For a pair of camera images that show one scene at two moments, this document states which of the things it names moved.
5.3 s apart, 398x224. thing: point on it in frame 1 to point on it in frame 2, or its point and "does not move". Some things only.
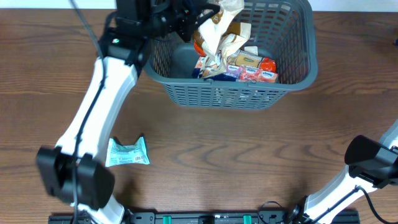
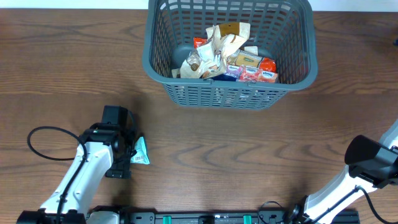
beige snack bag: x=235 y=36 does not move
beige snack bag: x=251 y=49 does not move
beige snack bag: x=210 y=27 to x=202 y=61
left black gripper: x=189 y=18 to x=123 y=165
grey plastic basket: x=244 y=55 does not move
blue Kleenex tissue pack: x=234 y=72 does not move
